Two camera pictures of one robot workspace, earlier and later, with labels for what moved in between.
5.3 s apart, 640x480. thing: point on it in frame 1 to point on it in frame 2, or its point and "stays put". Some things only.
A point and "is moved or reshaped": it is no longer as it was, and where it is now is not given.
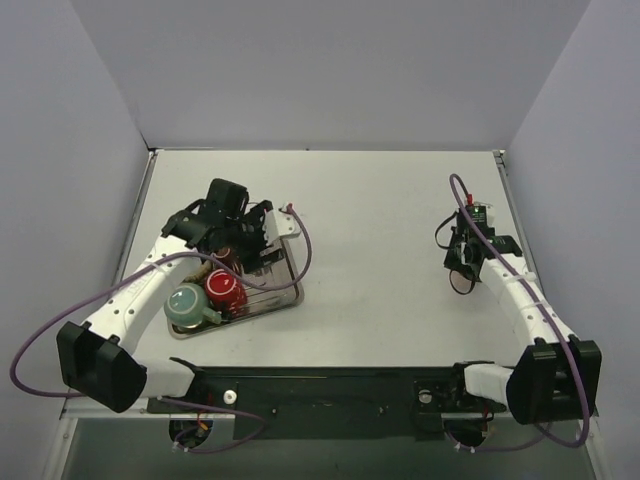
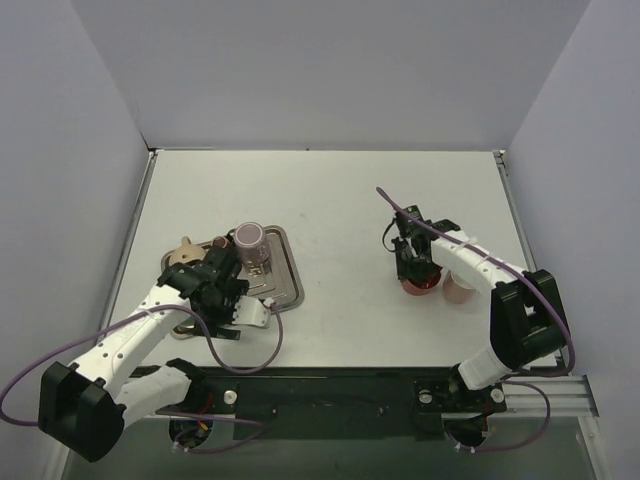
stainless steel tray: x=273 y=289 stays put
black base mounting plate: x=330 y=402 stays put
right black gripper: x=461 y=260 to x=415 y=265
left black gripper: x=252 y=245 to x=220 y=257
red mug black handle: x=226 y=292 is moved or reshaped
